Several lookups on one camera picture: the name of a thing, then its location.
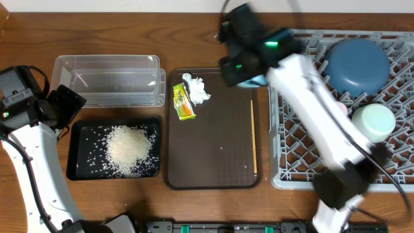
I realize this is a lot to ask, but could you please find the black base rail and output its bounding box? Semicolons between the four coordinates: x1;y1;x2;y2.
145;220;389;233

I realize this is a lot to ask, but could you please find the green yellow snack wrapper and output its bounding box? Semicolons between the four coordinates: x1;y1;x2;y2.
173;83;197;120

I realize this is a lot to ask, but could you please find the pile of white rice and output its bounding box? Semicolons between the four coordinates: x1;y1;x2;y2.
77;124;160;178

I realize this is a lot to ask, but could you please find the black waste tray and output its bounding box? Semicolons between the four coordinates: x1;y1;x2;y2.
65;117;162;181

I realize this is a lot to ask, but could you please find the white tissue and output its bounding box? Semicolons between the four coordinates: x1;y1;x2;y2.
182;73;211;105

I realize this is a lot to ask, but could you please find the pink white cup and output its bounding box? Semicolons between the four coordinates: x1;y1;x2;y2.
337;102;348;116

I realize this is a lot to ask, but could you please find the brown serving tray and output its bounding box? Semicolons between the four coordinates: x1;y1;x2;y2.
163;68;263;190

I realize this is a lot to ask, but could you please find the light blue saucer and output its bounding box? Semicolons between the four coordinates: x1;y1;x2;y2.
237;75;268;88

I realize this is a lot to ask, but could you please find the grey dishwasher rack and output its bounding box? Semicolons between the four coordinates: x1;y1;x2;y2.
268;29;413;192

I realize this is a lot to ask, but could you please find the mint green bowl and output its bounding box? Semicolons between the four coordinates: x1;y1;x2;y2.
352;104;396;143

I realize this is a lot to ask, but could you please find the clear plastic bin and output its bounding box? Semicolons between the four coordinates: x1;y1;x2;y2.
51;54;166;108

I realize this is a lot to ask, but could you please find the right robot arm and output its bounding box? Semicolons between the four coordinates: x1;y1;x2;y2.
217;4;389;232

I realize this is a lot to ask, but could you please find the wooden chopstick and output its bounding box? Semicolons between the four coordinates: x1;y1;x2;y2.
250;100;257;176

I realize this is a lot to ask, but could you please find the dark blue plate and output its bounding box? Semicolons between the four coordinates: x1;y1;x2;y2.
323;39;390;97

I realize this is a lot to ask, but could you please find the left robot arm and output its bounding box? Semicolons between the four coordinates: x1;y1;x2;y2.
1;65;139;233

